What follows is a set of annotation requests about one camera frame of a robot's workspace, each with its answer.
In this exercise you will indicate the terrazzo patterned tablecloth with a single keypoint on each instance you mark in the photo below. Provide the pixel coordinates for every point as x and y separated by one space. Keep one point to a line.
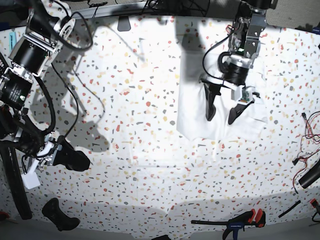
145 178

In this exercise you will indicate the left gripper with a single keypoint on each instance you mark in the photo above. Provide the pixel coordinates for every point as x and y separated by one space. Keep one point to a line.
212 87

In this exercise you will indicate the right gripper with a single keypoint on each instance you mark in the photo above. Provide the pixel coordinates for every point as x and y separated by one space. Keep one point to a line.
52 154

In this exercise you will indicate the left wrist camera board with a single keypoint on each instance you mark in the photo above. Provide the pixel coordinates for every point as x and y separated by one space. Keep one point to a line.
247 95

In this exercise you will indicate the black orange bar clamp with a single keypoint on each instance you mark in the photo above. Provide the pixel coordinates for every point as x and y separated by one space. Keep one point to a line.
233 225

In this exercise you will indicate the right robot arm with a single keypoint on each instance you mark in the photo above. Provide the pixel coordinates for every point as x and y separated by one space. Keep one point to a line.
49 24

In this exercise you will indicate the black cylinder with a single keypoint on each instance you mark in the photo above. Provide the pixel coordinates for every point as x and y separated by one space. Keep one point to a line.
310 177

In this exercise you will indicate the blue highlighter marker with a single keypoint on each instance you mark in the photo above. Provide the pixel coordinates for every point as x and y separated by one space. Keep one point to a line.
12 40

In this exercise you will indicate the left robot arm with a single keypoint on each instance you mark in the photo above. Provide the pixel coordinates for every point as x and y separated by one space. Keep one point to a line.
234 64

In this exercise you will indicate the white T-shirt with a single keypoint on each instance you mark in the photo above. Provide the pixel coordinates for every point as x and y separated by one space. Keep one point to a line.
192 121

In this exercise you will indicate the small orange black clip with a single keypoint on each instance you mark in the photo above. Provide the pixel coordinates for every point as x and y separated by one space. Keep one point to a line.
313 202

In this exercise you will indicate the long black tube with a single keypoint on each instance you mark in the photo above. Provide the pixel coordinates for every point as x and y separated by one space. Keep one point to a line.
13 175

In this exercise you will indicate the small black rod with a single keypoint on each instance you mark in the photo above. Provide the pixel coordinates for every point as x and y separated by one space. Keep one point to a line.
289 209

